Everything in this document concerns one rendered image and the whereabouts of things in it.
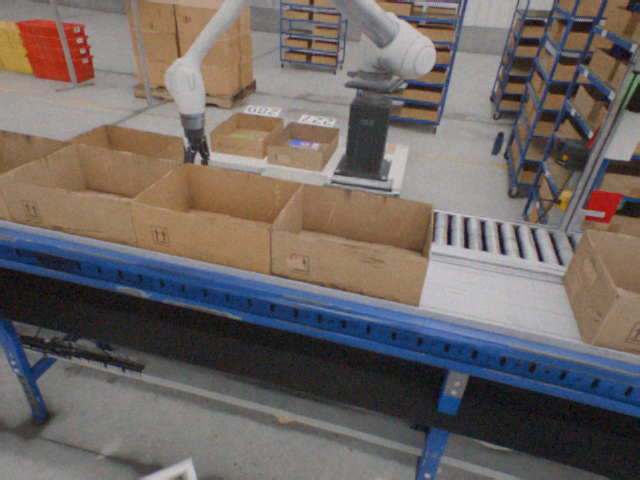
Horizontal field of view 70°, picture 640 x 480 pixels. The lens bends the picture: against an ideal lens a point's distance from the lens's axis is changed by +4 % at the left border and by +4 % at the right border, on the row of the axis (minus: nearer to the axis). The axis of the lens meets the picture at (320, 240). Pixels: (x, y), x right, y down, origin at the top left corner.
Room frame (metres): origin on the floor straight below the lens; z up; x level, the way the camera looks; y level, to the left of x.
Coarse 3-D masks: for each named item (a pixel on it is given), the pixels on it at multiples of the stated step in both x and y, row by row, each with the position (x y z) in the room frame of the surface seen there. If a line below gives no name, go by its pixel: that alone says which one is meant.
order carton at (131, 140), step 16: (96, 128) 1.89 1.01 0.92; (112, 128) 1.94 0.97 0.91; (128, 128) 1.92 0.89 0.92; (96, 144) 1.87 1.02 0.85; (112, 144) 1.94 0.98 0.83; (128, 144) 1.92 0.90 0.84; (144, 144) 1.90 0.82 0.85; (160, 144) 1.88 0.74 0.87; (176, 144) 1.79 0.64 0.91; (176, 160) 1.78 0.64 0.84
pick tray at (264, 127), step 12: (228, 120) 2.37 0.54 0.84; (240, 120) 2.49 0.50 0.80; (252, 120) 2.48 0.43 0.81; (264, 120) 2.47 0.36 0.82; (276, 120) 2.46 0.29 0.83; (216, 132) 2.21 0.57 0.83; (228, 132) 2.36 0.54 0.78; (240, 132) 2.42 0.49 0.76; (252, 132) 2.43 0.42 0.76; (264, 132) 2.45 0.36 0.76; (276, 132) 2.30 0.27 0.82; (216, 144) 2.12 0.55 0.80; (228, 144) 2.11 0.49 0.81; (240, 144) 2.10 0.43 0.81; (252, 144) 2.09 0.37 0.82; (264, 144) 2.10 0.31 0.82; (252, 156) 2.09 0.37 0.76; (264, 156) 2.10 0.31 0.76
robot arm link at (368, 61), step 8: (392, 16) 2.02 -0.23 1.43; (368, 40) 1.99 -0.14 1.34; (360, 48) 2.04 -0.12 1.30; (368, 48) 1.99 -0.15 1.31; (360, 56) 2.04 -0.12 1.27; (368, 56) 1.99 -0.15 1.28; (376, 56) 1.94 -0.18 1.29; (360, 64) 2.04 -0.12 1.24; (368, 64) 2.00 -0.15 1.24; (376, 64) 1.96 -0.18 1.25; (376, 72) 1.99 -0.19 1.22; (384, 72) 2.00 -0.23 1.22
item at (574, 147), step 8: (560, 144) 1.62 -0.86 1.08; (568, 144) 1.61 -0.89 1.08; (576, 144) 1.61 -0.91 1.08; (584, 144) 1.61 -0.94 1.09; (560, 152) 1.62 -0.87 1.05; (568, 152) 1.61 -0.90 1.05; (576, 152) 1.60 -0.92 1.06; (584, 152) 1.60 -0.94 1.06; (568, 160) 1.62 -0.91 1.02; (576, 160) 1.62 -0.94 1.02
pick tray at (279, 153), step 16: (288, 128) 2.35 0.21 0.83; (304, 128) 2.38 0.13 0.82; (320, 128) 2.36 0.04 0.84; (336, 128) 2.34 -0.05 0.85; (272, 144) 2.10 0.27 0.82; (288, 144) 2.29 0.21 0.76; (336, 144) 2.28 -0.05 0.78; (272, 160) 2.02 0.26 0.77; (288, 160) 2.01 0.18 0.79; (304, 160) 1.99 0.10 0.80; (320, 160) 1.97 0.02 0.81
